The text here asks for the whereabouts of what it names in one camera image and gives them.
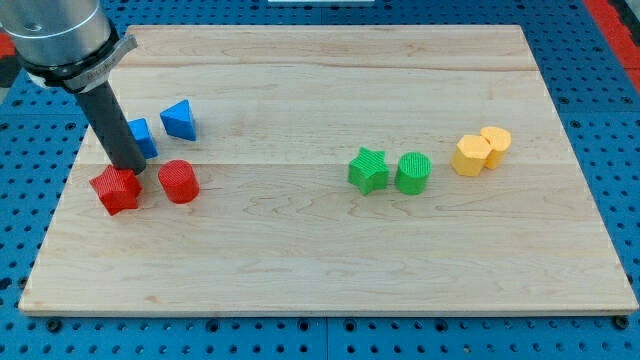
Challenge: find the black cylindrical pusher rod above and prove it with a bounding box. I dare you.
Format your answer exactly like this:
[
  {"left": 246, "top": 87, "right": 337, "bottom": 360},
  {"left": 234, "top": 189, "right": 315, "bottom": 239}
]
[{"left": 75, "top": 81, "right": 146, "bottom": 175}]

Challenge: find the blue cube block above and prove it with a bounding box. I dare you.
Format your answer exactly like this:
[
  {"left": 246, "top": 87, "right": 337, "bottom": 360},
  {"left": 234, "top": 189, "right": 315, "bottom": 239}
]
[{"left": 128, "top": 118, "right": 158, "bottom": 159}]

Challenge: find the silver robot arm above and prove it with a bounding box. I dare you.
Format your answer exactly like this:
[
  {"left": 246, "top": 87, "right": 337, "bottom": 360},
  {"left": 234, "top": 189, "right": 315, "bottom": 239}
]
[{"left": 1, "top": 0, "right": 146, "bottom": 174}]

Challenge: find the blue triangle block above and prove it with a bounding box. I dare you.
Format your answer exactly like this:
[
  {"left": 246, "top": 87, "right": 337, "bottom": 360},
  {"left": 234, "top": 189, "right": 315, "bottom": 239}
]
[{"left": 160, "top": 100, "right": 197, "bottom": 141}]

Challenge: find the red star block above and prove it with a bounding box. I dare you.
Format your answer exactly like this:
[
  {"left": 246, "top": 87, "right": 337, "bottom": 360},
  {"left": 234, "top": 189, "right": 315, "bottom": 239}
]
[{"left": 89, "top": 165, "right": 142, "bottom": 216}]

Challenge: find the red cylinder block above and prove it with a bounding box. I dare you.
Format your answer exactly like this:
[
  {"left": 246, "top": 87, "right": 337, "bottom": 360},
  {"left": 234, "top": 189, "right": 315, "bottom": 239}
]
[{"left": 158, "top": 159, "right": 200, "bottom": 204}]

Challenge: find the wooden board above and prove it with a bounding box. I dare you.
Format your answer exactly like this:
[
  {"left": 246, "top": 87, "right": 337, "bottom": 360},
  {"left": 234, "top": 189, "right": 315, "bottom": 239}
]
[{"left": 19, "top": 25, "right": 638, "bottom": 317}]

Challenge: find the green star block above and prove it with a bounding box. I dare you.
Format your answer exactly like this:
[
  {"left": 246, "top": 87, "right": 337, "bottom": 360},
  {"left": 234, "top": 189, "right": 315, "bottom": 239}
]
[{"left": 347, "top": 147, "right": 390, "bottom": 196}]

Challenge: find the green cylinder block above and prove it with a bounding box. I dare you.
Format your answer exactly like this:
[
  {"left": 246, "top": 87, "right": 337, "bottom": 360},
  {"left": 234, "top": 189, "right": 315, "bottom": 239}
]
[{"left": 395, "top": 152, "right": 432, "bottom": 195}]

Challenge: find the yellow hexagon block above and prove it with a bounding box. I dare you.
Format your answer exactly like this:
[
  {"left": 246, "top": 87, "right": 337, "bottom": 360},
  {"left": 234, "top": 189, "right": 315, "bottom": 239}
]
[{"left": 451, "top": 135, "right": 492, "bottom": 177}]

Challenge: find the yellow heart block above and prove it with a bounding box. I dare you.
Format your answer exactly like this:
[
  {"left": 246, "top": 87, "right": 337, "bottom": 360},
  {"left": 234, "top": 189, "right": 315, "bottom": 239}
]
[{"left": 480, "top": 126, "right": 512, "bottom": 170}]

